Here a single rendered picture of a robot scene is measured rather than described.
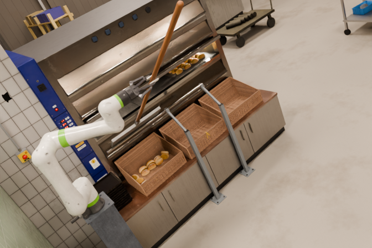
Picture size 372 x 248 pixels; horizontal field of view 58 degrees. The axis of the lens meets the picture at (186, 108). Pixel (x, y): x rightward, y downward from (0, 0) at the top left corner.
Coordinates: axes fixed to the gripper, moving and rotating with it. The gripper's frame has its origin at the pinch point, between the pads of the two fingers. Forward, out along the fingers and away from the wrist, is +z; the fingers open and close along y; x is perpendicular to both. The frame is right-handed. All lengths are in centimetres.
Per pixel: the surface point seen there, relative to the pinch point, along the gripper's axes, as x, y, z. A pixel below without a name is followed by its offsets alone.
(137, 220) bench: -143, 70, -44
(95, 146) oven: -150, -13, -34
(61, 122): -123, -46, -48
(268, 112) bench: -143, 72, 148
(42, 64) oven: -94, -91, -35
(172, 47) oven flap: -123, -51, 94
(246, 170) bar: -162, 107, 87
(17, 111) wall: -109, -71, -74
